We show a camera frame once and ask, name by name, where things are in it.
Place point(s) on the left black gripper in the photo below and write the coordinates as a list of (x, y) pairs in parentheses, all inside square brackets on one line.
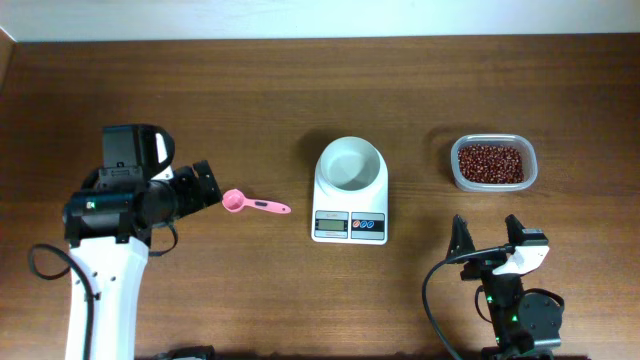
[(186, 181)]

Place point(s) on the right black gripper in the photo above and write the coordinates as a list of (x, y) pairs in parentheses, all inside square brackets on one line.
[(462, 236)]

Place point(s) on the pink measuring scoop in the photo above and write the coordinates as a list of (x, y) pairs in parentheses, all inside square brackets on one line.
[(235, 201)]

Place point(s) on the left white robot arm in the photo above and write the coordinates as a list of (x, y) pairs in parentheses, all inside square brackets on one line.
[(108, 227)]

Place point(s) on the white digital kitchen scale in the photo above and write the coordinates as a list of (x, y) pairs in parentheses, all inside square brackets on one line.
[(359, 217)]

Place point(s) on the white bowl on scale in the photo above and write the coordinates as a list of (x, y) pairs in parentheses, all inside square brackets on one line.
[(349, 164)]

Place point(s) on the red beans in container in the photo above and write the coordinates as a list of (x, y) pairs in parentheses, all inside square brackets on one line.
[(491, 164)]

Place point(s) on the clear plastic bean container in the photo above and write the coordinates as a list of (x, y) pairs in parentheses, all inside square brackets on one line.
[(526, 149)]

